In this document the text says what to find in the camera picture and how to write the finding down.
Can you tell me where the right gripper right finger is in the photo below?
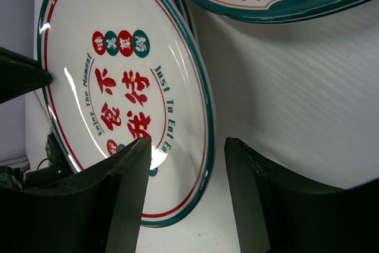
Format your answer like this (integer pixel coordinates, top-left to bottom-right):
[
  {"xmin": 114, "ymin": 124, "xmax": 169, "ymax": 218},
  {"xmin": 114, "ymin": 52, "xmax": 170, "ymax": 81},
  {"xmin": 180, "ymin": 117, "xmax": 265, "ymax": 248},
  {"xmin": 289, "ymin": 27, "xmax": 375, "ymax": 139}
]
[{"xmin": 224, "ymin": 137, "xmax": 378, "ymax": 252}]

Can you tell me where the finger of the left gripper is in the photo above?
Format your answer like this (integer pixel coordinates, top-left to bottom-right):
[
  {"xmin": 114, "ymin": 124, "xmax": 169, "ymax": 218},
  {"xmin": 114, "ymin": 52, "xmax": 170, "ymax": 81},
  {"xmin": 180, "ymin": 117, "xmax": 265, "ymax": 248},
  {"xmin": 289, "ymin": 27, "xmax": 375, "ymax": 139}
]
[{"xmin": 0, "ymin": 47, "xmax": 53, "ymax": 104}]

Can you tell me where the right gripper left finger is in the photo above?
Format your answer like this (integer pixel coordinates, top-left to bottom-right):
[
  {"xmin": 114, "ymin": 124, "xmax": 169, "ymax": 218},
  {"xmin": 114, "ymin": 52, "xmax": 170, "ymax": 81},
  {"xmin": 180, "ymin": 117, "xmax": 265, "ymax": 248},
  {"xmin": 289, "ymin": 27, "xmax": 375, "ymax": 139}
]
[{"xmin": 1, "ymin": 137, "xmax": 151, "ymax": 252}]

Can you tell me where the red character plate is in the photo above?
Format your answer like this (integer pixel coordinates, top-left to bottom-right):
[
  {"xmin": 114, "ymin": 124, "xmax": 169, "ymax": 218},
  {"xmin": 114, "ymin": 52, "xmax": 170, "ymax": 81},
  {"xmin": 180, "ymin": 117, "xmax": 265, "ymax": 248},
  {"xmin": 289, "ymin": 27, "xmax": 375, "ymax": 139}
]
[{"xmin": 37, "ymin": 0, "xmax": 215, "ymax": 228}]

